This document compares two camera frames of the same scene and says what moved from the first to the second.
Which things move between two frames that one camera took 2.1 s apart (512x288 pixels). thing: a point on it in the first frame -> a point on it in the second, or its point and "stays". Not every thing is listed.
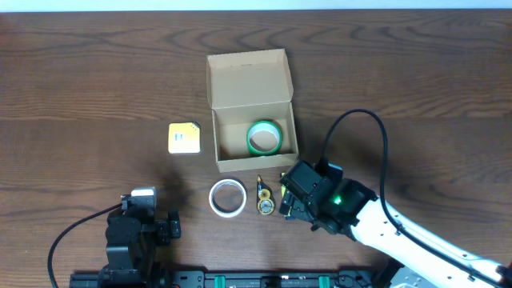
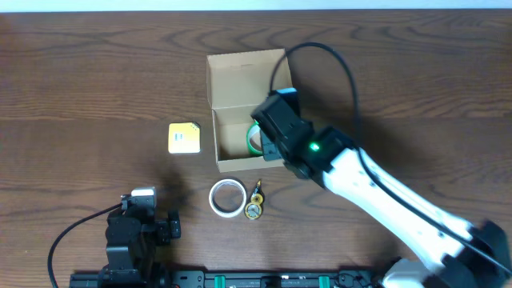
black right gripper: (298, 210) -> (269, 152)
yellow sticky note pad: (184, 138) stays
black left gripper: (170, 228) stays
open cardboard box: (243, 89) stays
